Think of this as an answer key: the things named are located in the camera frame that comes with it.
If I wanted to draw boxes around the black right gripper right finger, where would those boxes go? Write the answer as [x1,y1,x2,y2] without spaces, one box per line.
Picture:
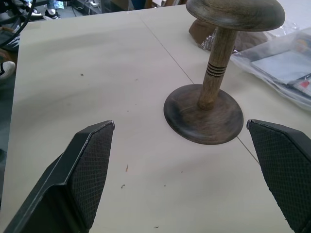
[246,119,311,233]

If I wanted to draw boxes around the dark wooden hat stand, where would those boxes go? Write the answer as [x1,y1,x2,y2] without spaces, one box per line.
[163,0,286,146]

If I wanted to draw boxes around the black cable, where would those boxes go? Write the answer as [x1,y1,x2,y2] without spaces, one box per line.
[0,0,37,49]

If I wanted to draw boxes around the white shoe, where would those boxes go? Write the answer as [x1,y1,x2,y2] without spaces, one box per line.
[0,61,17,82]

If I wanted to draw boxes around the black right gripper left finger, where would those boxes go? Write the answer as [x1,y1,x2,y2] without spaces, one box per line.
[0,120,115,233]

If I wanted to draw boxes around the clear plastic bag with papers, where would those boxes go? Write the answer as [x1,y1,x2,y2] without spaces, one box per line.
[230,27,311,112]

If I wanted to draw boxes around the crinkled clear plastic wrap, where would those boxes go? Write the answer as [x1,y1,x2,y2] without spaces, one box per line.
[200,27,218,51]

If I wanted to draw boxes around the brown hat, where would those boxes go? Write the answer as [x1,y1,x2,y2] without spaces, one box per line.
[189,19,269,52]

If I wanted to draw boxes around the black and white sneaker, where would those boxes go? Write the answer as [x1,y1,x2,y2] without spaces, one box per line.
[42,9,61,21]

